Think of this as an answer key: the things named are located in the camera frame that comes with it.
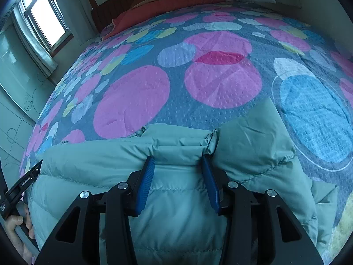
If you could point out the pale short curtain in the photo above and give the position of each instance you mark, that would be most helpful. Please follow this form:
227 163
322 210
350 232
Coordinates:
38 49

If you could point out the bed with dotted bedspread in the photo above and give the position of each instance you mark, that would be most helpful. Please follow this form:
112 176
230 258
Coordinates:
132 105

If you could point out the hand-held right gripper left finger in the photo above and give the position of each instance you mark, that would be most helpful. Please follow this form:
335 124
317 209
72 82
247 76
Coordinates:
144 187

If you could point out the green puffer jacket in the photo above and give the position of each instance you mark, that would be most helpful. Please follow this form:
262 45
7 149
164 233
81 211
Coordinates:
171 223

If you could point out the red pillow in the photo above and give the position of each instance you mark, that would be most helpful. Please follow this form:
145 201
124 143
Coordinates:
171 8

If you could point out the person's left hand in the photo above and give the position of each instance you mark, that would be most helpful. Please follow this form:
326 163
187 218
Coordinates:
13 225

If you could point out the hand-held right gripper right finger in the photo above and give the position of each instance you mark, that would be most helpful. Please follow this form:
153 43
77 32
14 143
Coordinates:
211 185

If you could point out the small window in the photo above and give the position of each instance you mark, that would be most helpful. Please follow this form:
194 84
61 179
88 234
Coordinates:
47 13

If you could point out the wooden headboard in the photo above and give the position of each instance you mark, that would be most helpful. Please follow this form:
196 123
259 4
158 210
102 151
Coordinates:
107 13

